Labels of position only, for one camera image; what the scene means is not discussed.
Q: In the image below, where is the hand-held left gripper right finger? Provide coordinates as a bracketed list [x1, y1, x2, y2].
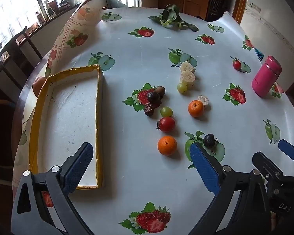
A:
[189, 142, 270, 235]

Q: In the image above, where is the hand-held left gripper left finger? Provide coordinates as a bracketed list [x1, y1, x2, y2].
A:
[11, 142, 95, 235]

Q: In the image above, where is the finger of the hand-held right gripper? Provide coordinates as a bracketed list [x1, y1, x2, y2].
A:
[252, 152, 286, 185]
[278, 139, 294, 163]

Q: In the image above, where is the dark plum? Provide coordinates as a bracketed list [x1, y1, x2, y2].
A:
[147, 92, 160, 104]
[203, 134, 215, 149]

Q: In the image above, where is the small orange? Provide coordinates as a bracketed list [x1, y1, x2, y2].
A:
[157, 136, 177, 156]
[188, 100, 204, 117]

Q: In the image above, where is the white foam tray yellow tape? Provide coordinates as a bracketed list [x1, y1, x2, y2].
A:
[28, 64, 104, 190]

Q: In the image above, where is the large cherry tomato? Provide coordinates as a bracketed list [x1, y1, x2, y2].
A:
[157, 117, 176, 133]

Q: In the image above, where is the red date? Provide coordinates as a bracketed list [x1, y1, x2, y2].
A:
[144, 103, 154, 117]

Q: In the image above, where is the pink thermos bottle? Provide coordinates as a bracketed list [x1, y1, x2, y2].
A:
[251, 55, 283, 98]

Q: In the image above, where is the red apple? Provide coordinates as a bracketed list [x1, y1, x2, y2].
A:
[32, 76, 48, 98]

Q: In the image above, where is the fruit print tablecloth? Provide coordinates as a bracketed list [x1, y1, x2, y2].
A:
[12, 0, 294, 235]

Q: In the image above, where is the dark wooden chair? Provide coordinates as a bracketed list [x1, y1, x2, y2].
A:
[0, 26, 43, 98]

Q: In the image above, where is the green bok choy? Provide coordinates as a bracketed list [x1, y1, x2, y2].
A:
[148, 4, 199, 32]

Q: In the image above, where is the white spray bottle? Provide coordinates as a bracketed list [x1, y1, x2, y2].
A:
[44, 0, 55, 17]

